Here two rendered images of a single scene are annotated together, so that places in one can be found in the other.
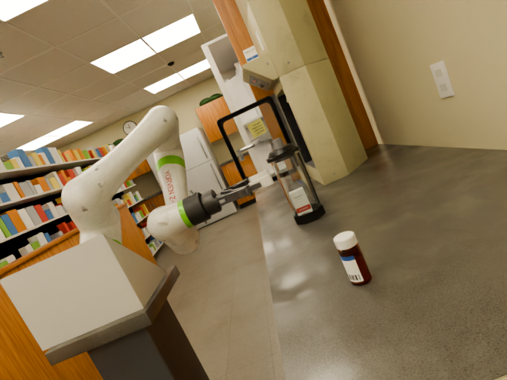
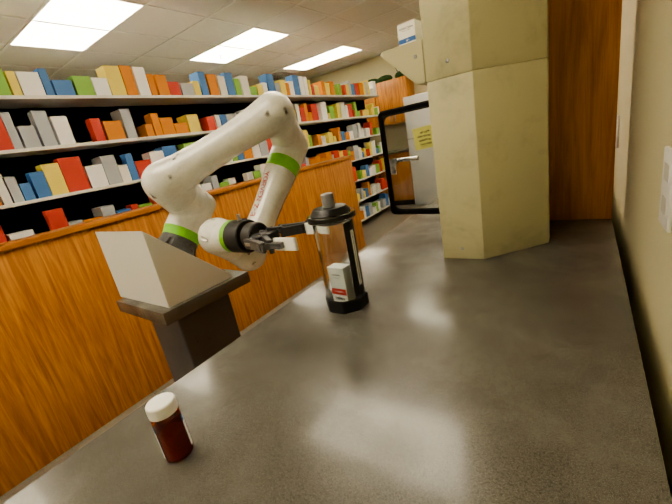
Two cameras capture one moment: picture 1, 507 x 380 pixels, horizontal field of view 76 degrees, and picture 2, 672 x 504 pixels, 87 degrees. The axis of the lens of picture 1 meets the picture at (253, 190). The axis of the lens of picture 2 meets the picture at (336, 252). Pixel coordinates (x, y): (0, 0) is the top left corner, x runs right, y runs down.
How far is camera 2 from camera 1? 66 cm
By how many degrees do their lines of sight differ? 34
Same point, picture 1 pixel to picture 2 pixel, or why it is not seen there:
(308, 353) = (46, 490)
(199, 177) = not seen: hidden behind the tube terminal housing
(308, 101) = (459, 132)
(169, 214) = (211, 232)
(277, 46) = (437, 29)
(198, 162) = not seen: hidden behind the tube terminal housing
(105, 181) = (177, 174)
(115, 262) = (150, 260)
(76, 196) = (146, 183)
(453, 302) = not seen: outside the picture
